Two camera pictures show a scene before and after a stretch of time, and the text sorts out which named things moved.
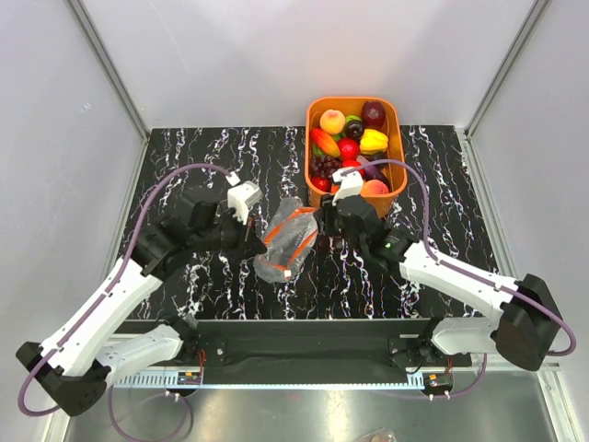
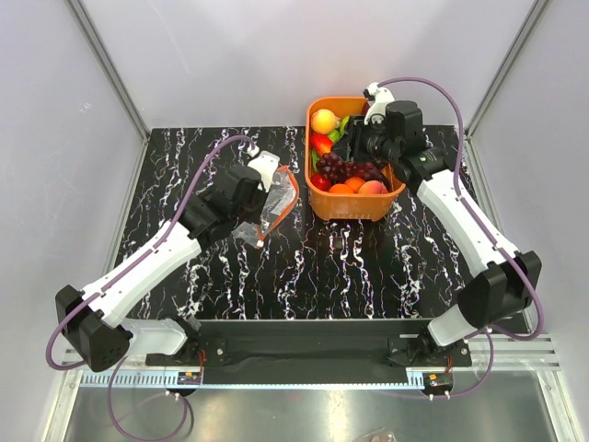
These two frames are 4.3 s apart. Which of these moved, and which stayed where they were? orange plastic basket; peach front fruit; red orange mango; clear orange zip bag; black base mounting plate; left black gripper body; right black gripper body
Moved: right black gripper body; left black gripper body; clear orange zip bag
Stayed: peach front fruit; orange plastic basket; black base mounting plate; red orange mango
